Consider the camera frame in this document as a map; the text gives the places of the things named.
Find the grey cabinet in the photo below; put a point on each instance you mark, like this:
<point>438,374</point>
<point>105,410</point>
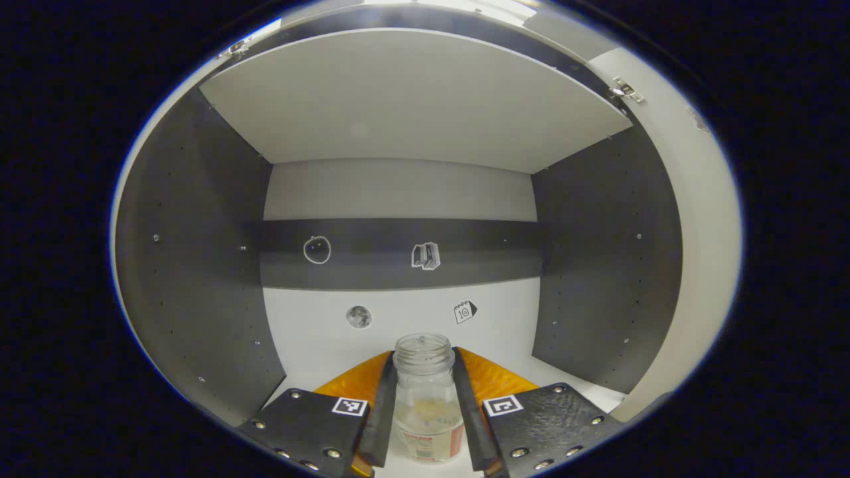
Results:
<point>398,106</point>

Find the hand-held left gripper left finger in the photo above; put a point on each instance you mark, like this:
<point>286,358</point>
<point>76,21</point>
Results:
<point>382,418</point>

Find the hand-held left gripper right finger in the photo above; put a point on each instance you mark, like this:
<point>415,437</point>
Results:
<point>471,418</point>

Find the clear plastic bottle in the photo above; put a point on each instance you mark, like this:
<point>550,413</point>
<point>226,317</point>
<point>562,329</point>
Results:
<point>426,411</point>

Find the metal door hinge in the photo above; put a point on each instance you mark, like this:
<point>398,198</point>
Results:
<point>627,89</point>
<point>236,48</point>

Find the large ceiling light panel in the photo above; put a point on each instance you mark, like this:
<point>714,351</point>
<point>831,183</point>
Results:
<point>495,8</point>

